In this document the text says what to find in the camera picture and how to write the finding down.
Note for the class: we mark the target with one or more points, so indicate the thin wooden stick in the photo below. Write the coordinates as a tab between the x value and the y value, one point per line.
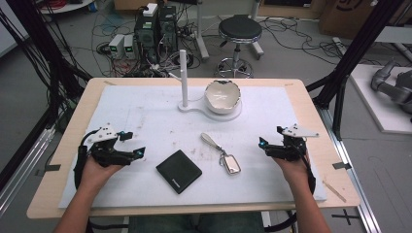
334	191

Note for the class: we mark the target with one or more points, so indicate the black round stool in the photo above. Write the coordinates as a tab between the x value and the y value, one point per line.
240	29

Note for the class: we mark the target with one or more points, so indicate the black computer tower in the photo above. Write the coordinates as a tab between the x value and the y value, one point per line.
146	39
168	29

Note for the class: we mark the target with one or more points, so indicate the person's legs in pants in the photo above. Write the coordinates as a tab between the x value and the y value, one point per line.
194	224

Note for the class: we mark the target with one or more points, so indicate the white floor platform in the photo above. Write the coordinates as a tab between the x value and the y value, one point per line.
372	103

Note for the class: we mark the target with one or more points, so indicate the cardboard box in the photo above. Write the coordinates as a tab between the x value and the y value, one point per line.
350	16

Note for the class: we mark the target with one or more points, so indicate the white stand with pole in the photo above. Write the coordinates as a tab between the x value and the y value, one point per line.
184	81

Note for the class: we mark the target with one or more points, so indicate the white table leg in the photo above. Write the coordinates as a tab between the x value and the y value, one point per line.
200	35

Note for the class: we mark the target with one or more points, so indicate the black tape strip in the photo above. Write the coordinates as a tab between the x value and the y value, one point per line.
341	165
51	168

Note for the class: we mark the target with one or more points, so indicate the person's right hand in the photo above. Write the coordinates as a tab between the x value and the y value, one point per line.
296	171

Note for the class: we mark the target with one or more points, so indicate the white foam mat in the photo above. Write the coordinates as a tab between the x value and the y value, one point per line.
155	123

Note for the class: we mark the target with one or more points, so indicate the white box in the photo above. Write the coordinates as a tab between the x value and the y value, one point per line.
150	9

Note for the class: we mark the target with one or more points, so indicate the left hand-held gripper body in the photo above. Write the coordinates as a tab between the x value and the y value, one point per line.
105	152

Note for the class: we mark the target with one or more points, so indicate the person's left hand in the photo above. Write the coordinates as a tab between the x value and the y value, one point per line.
95	174

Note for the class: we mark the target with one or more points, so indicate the white ceramic bowl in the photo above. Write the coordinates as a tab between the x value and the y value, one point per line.
223	97

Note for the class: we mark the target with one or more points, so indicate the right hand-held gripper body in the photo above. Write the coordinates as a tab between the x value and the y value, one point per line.
293	147

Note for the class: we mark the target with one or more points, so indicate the small grey power unit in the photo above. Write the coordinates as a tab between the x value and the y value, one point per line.
129	47
116	45

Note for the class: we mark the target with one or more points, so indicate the black tape cross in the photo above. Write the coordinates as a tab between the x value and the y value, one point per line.
346	216

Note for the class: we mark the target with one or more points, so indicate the aluminium rail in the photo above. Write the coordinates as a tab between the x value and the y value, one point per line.
22	168
351	168

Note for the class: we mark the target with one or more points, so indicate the black wallet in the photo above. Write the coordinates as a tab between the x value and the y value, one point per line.
178	171

